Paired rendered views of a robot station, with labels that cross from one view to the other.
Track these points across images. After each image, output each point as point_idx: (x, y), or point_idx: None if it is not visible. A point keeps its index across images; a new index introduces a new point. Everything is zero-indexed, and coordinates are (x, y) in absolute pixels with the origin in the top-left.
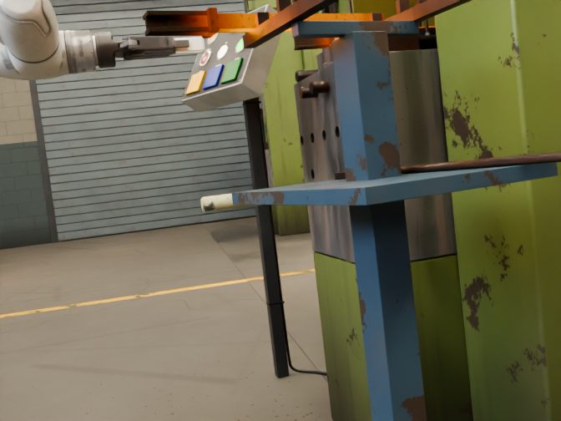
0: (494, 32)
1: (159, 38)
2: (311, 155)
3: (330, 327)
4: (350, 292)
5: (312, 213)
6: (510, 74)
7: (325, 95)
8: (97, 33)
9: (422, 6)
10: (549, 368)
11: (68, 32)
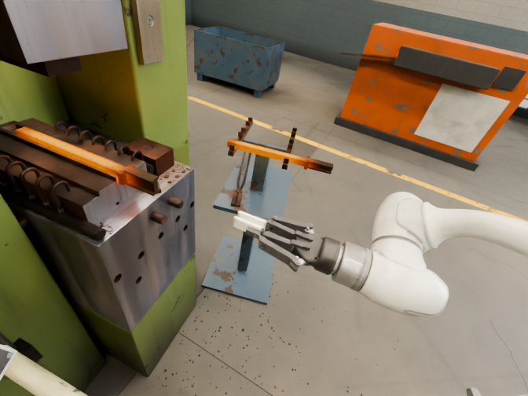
0: (181, 131)
1: (284, 219)
2: (138, 269)
3: (153, 335)
4: (177, 285)
5: (134, 307)
6: (186, 146)
7: (166, 207)
8: (339, 241)
9: (246, 132)
10: None
11: (366, 248)
